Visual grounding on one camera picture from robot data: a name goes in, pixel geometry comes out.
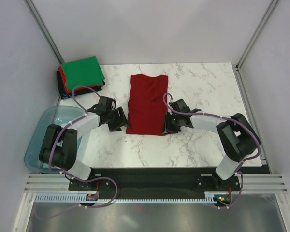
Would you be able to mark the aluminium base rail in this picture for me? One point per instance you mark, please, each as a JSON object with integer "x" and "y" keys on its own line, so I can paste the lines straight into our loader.
{"x": 253, "y": 184}

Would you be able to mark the clear blue plastic bin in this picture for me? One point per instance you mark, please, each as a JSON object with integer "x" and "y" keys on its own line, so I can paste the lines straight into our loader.
{"x": 55, "y": 115}

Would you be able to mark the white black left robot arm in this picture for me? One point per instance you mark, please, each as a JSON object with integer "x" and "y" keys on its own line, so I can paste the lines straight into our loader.
{"x": 60, "y": 150}

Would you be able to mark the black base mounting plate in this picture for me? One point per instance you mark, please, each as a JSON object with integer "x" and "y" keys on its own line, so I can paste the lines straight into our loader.
{"x": 156, "y": 183}

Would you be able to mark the right aluminium frame post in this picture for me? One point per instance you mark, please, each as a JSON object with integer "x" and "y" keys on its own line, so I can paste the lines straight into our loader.
{"x": 257, "y": 32}

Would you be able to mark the dark red t shirt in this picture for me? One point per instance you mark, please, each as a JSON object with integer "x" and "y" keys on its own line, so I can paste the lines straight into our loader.
{"x": 146, "y": 110}

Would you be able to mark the aluminium frame post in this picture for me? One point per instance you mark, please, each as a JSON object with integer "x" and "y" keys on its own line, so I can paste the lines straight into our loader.
{"x": 44, "y": 30}
{"x": 257, "y": 32}

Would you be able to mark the folded green t shirt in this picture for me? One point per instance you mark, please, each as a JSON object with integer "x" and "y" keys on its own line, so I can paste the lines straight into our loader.
{"x": 83, "y": 72}

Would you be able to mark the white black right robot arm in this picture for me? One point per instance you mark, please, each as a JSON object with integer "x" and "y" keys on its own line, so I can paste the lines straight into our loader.
{"x": 239, "y": 141}

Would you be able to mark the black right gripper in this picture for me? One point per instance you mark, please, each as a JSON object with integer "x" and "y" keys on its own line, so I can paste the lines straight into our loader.
{"x": 168, "y": 128}

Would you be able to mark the left aluminium frame post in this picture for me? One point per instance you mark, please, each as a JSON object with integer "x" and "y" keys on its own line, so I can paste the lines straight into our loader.
{"x": 44, "y": 30}

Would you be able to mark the white slotted cable duct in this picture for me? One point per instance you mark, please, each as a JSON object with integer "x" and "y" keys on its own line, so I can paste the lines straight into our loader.
{"x": 94, "y": 198}

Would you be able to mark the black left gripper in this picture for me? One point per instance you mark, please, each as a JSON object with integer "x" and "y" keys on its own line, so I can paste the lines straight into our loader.
{"x": 121, "y": 121}

